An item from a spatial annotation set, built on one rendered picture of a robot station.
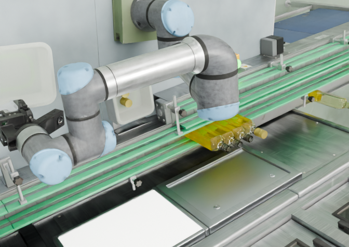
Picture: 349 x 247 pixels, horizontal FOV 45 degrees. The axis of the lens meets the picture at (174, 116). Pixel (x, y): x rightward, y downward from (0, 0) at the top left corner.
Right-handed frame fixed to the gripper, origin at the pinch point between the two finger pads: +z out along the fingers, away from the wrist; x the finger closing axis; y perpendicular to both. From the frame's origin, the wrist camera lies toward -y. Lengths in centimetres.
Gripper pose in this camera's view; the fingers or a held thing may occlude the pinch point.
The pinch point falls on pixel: (14, 105)
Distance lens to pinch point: 121.9
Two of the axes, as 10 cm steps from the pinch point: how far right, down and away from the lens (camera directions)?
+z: -5.7, -3.9, 7.2
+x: -0.3, 8.9, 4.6
